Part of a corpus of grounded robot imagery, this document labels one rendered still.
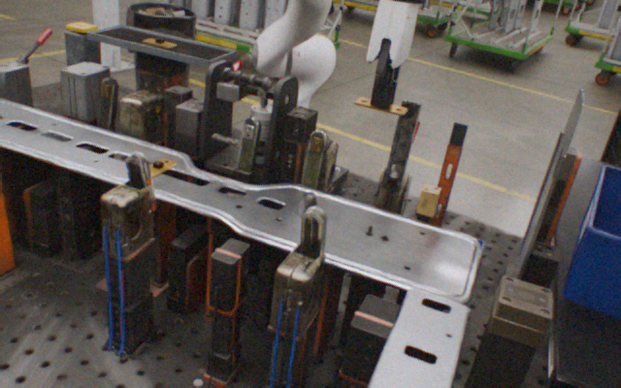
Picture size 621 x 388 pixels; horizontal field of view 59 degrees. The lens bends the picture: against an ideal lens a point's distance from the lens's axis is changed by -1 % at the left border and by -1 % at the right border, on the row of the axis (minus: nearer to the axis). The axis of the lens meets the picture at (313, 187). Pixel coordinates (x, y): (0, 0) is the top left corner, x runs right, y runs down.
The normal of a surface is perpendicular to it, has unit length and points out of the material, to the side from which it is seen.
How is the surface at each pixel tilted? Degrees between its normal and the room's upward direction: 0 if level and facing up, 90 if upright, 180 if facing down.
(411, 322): 0
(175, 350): 0
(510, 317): 89
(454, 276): 0
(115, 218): 90
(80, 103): 90
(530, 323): 89
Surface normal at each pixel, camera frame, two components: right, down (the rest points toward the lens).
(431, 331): 0.12, -0.88
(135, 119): -0.37, 0.39
